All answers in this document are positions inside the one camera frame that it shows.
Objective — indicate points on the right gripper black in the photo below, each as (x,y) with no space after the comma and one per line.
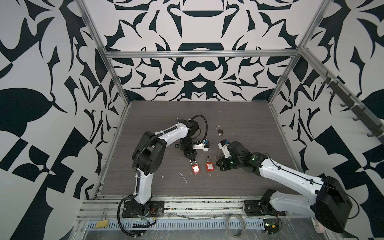
(222,166)

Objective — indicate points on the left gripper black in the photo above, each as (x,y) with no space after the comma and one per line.
(192,154)

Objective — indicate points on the red padlock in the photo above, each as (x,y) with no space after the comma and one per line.
(195,167)
(209,164)

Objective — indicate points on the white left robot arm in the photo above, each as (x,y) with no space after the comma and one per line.
(189,136)

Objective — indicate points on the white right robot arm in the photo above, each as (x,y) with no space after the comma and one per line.
(323,200)

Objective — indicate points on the green lit circuit board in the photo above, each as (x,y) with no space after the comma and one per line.
(272,226)

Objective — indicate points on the yellow connector block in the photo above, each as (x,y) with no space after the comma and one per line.
(102,224)

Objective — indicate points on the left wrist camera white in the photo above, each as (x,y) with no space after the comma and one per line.
(203,145)

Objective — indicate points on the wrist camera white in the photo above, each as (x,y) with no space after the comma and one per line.
(203,145)
(223,146)

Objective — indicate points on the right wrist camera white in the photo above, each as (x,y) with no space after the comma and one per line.
(223,146)

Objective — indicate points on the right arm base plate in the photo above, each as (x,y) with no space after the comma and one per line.
(254,208)

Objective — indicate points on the white perforated cable duct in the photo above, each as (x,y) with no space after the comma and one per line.
(184,224)

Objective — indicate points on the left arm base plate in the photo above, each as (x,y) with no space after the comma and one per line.
(133,209)

